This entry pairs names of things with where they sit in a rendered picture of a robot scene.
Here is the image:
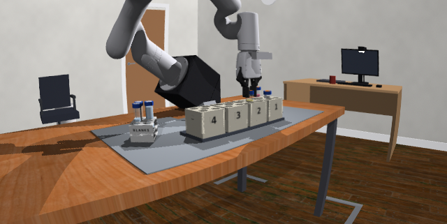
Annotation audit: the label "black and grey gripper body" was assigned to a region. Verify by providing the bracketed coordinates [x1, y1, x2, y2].
[236, 52, 261, 79]

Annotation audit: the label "water blank tube with white cap dot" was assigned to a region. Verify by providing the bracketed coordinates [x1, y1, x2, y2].
[145, 100, 154, 119]

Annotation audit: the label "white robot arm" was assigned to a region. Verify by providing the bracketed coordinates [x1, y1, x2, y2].
[105, 0, 272, 91]

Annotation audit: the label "cream bucket adapter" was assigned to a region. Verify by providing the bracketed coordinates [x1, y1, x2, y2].
[185, 105, 226, 139]
[254, 96, 283, 121]
[232, 99, 267, 127]
[210, 102, 248, 133]

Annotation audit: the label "white tube rack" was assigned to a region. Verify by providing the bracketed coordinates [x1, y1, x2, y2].
[129, 117, 158, 142]

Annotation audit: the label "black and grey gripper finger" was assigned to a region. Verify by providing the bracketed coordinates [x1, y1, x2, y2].
[250, 77, 262, 96]
[236, 67, 249, 98]

